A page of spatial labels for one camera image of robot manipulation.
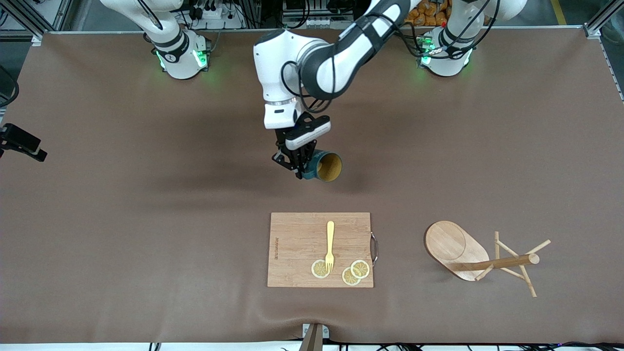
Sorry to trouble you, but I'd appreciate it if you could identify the dark teal mug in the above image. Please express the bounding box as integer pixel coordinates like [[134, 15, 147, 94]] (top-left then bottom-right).
[[301, 150, 343, 183]]

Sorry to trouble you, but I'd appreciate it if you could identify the wooden mug tree rack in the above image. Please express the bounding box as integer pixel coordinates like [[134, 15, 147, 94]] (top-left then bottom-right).
[[424, 220, 552, 298]]

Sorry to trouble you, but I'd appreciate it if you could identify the yellow plastic fork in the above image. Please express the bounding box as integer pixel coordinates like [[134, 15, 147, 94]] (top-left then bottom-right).
[[325, 221, 335, 273]]

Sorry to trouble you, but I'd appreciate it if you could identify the brown table mat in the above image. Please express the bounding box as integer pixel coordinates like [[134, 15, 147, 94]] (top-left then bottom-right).
[[0, 27, 624, 345]]

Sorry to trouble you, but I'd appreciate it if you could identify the white power strip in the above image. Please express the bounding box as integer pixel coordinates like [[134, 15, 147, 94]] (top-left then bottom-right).
[[195, 5, 245, 30]]

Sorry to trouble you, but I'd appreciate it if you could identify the bag of orange buns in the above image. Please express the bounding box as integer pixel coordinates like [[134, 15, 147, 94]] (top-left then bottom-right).
[[404, 0, 453, 28]]

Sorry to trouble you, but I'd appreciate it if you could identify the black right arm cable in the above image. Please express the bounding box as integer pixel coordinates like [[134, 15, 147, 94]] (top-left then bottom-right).
[[0, 65, 20, 109]]

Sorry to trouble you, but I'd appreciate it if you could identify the aluminium frame profile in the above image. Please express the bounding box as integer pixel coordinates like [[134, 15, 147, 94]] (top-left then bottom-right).
[[0, 0, 74, 45], [583, 0, 624, 39]]

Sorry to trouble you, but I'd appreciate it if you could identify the aluminium camera post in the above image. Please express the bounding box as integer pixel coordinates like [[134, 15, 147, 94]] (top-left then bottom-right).
[[298, 323, 330, 351]]

